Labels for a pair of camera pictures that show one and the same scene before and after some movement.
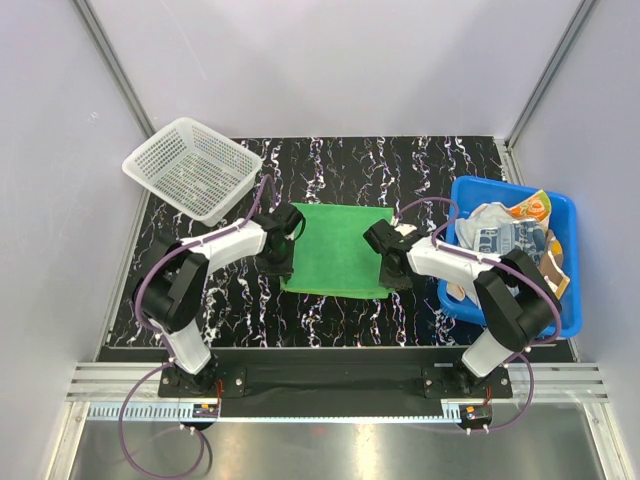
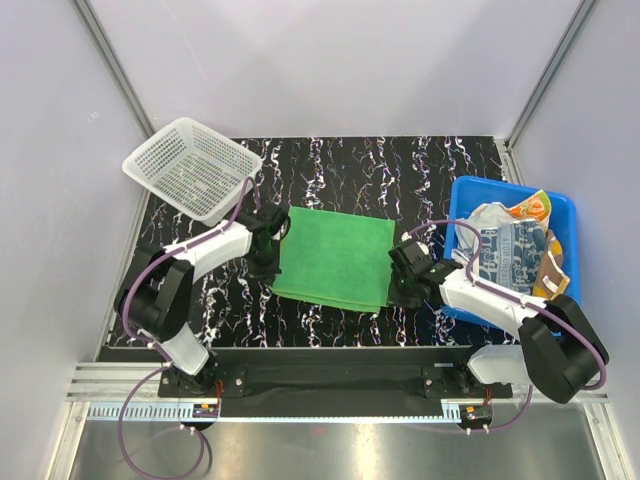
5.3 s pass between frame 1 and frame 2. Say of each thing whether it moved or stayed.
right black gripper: moved
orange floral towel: stayed
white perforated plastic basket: stayed
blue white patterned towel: stayed
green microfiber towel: moved
